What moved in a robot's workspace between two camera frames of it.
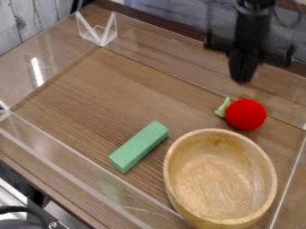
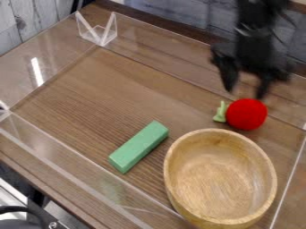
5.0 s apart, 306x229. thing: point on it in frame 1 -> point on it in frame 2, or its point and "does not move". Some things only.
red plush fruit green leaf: [245, 114] does not move
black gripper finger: [244, 66] -> [265, 85]
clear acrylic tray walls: [125, 122] does not move
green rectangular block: [138, 147] does not move
